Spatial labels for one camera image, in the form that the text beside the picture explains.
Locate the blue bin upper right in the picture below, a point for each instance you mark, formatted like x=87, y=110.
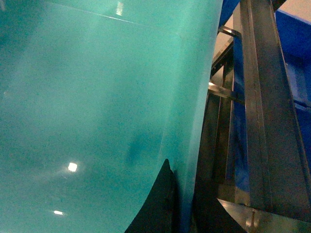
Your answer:
x=295, y=37

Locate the stainless steel shelf frame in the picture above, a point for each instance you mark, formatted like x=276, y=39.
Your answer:
x=279, y=175

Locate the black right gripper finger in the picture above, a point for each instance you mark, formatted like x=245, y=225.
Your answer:
x=158, y=213

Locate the light teal plastic bin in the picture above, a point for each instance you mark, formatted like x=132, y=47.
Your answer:
x=94, y=96

